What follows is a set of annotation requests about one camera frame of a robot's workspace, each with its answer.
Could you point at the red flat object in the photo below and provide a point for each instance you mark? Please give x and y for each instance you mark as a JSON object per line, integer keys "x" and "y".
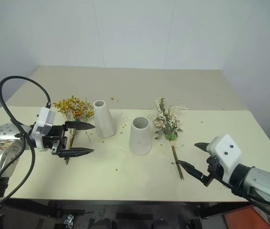
{"x": 244, "y": 218}

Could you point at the wide white ceramic vase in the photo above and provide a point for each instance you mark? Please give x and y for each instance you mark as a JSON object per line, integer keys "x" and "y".
{"x": 140, "y": 140}

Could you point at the black table frame bar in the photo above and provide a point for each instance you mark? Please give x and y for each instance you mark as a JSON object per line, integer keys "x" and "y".
{"x": 220, "y": 210}
{"x": 41, "y": 207}

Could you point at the slim white ceramic vase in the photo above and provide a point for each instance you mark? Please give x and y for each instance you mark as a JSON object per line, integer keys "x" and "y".
{"x": 103, "y": 121}

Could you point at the silver caster wheel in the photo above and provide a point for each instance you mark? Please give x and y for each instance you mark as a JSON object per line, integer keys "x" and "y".
{"x": 68, "y": 220}

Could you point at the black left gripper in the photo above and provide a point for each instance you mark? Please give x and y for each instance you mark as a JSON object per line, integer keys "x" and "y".
{"x": 56, "y": 134}

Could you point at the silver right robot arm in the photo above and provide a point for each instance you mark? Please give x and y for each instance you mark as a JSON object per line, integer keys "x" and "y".
{"x": 261, "y": 181}

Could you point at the yellow dried flower bunch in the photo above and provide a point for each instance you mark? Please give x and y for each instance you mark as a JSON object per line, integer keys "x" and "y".
{"x": 73, "y": 108}

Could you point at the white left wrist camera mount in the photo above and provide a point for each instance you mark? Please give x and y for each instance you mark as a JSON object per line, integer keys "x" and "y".
{"x": 44, "y": 119}

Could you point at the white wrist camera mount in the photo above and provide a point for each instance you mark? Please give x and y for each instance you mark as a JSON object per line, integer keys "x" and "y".
{"x": 226, "y": 150}
{"x": 44, "y": 119}

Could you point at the white green dried bouquet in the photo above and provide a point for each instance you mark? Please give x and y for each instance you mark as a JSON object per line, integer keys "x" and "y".
{"x": 167, "y": 120}

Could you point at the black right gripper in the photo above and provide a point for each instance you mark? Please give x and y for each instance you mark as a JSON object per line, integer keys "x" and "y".
{"x": 215, "y": 168}

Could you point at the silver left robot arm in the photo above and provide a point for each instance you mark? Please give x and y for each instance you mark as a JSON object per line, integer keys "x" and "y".
{"x": 1, "y": 136}

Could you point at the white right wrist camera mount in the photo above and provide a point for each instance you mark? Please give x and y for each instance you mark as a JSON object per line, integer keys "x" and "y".
{"x": 226, "y": 150}

